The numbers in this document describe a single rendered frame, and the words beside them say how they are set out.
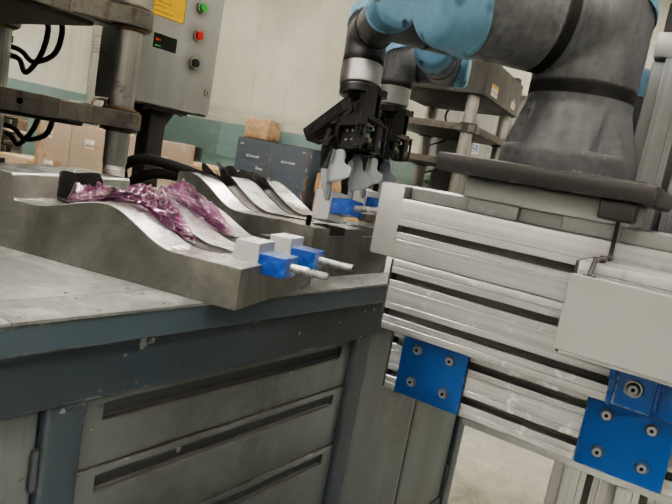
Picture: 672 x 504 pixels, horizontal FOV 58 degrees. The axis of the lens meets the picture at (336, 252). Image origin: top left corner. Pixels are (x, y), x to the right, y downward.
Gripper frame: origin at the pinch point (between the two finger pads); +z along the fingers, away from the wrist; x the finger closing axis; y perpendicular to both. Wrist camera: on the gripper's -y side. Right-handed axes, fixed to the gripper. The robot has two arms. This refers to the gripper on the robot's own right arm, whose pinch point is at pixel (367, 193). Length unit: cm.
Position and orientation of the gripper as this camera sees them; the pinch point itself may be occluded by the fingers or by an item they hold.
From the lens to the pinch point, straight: 142.0
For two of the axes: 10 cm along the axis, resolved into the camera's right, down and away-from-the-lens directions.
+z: -1.7, 9.7, 1.4
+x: 5.9, -0.1, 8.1
